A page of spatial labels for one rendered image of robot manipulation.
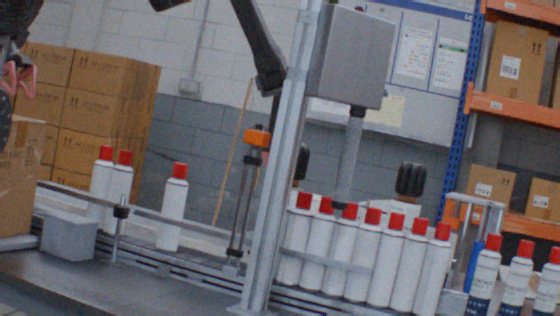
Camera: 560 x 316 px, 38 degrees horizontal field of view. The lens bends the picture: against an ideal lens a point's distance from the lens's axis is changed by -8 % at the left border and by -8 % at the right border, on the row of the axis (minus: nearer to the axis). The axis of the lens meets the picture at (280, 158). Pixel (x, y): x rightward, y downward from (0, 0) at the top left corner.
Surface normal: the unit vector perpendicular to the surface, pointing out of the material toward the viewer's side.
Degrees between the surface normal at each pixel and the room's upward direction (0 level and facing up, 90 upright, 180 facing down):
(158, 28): 90
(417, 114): 90
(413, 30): 90
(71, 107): 90
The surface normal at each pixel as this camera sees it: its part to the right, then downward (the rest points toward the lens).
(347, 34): 0.57, 0.15
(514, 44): -0.25, -0.02
